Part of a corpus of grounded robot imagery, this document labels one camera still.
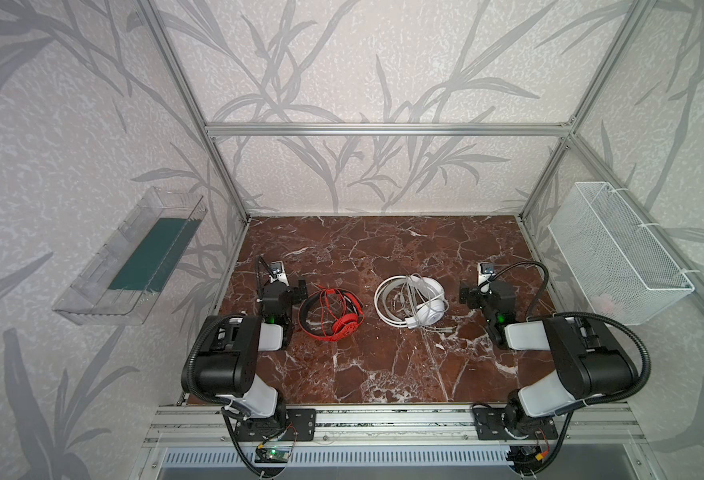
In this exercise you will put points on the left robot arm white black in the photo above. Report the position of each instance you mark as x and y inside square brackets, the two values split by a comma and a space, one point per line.
[221, 367]

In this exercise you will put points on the white wire mesh basket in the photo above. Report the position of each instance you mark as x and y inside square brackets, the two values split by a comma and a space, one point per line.
[611, 250]

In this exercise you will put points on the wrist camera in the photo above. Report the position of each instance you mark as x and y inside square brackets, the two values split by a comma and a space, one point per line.
[277, 272]
[486, 272]

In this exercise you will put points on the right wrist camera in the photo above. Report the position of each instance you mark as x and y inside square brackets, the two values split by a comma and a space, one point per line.
[486, 272]

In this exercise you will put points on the red black headphones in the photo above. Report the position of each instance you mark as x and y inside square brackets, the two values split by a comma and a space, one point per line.
[341, 314]

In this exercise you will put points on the pink object in basket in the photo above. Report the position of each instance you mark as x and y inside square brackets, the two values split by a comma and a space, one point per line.
[604, 304]

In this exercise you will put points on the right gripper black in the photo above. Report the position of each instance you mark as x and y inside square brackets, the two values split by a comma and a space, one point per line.
[472, 294]

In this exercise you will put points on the white headphones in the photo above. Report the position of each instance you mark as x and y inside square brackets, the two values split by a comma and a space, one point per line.
[422, 299]

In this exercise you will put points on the clear plastic wall tray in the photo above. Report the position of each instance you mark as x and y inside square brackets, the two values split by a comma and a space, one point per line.
[121, 284]

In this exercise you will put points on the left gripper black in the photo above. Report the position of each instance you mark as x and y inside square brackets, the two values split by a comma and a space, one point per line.
[292, 291]

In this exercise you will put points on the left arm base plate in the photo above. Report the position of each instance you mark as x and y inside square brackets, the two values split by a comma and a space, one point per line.
[296, 422]

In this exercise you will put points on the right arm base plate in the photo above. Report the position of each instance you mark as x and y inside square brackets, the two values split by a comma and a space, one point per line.
[511, 423]

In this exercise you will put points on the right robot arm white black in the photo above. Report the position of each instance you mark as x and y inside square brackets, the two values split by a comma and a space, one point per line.
[596, 359]

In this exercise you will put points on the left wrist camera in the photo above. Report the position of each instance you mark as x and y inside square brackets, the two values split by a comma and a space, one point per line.
[277, 272]

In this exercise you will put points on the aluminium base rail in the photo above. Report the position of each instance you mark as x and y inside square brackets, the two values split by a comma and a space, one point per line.
[391, 424]

